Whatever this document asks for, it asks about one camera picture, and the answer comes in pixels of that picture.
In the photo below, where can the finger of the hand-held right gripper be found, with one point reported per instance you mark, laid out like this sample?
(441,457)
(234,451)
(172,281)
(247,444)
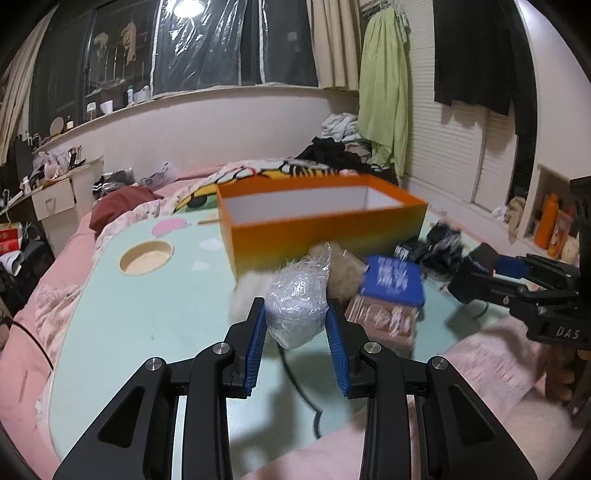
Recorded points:
(512,267)
(475,288)

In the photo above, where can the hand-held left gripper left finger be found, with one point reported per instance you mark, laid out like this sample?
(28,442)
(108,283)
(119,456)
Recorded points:
(256,350)

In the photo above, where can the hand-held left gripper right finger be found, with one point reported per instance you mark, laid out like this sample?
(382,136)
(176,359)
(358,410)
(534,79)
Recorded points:
(337,350)

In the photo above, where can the clear plastic ball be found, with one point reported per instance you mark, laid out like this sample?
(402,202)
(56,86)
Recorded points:
(295,304)

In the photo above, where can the orange cardboard box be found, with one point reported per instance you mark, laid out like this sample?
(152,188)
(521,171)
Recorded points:
(323,235)

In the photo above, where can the mint green desktop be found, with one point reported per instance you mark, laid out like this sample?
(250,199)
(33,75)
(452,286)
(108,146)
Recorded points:
(161,323)

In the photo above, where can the person's right hand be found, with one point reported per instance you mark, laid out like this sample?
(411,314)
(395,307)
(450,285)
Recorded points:
(561,374)

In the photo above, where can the black crumpled bundle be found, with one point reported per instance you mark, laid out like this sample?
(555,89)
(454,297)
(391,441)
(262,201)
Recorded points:
(443,249)

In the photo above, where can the beige cloth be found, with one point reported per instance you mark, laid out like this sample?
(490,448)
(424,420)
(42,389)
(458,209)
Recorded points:
(516,214)

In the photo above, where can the clear plastic case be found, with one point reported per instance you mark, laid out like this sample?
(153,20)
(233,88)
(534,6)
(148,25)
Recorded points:
(383,323)

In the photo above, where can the white fluffy pompom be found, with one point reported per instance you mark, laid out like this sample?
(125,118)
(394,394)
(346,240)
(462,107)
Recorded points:
(244,295)

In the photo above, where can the orange bottle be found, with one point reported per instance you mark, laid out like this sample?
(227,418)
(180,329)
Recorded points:
(547,221)

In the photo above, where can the cream plush toy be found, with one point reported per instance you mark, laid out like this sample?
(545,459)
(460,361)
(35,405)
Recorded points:
(570,251)

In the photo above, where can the orange pouch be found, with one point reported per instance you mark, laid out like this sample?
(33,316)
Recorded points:
(563,230)

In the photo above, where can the beige fluffy pompom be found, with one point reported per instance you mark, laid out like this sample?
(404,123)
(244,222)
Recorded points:
(344,272)

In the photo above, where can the small black packet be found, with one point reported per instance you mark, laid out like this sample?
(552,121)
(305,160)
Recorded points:
(404,253)

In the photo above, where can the blue small box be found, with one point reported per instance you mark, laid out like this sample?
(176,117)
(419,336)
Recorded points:
(392,279)

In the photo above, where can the white cubby shelf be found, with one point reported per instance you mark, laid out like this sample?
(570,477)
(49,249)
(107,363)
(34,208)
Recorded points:
(531,180)

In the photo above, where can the white louvered closet door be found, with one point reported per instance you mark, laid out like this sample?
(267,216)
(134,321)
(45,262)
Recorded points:
(443,152)

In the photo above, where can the beige rolled tube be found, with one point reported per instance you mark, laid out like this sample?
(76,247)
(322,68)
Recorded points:
(208,221)

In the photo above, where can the cartoon printed blanket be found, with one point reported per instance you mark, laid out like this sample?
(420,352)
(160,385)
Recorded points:
(277,168)

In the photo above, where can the black clothes pile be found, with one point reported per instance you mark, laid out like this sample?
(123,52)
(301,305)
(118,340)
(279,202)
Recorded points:
(330,154)

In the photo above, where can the dark red cushion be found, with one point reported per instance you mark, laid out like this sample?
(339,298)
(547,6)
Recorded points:
(120,207)

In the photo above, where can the clear plastic bag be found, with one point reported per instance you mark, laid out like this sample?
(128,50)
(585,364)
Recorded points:
(161,174)

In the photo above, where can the pink quilt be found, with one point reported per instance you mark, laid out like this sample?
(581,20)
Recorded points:
(69,277)

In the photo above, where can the white clothing pile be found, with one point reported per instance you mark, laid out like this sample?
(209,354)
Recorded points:
(341,124)

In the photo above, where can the light green garment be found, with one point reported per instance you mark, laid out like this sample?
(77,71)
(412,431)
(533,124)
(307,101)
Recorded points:
(383,92)

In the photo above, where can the black hanging garment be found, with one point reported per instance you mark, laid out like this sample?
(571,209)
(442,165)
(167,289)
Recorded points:
(475,50)

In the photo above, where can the black white striped clothing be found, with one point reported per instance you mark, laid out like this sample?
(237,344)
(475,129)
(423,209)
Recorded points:
(108,182)

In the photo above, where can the white drawer desk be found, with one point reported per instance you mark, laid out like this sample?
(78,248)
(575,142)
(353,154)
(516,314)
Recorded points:
(51,201)

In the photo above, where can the red and yellow package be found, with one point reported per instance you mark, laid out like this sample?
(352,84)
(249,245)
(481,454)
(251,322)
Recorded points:
(9,236)

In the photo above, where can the beige curtain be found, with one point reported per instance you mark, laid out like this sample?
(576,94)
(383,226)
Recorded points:
(23,78)
(334,41)

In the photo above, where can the white bottle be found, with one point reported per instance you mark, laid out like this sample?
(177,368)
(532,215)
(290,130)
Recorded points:
(130,94)

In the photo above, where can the white cup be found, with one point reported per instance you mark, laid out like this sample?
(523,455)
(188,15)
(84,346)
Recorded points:
(106,107)

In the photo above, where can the round mirror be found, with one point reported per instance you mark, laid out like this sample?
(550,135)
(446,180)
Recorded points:
(57,125)

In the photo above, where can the clear plastic window sheet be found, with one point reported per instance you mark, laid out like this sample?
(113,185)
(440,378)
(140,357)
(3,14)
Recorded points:
(207,50)

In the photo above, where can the large dark window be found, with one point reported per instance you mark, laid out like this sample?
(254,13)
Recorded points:
(64,69)

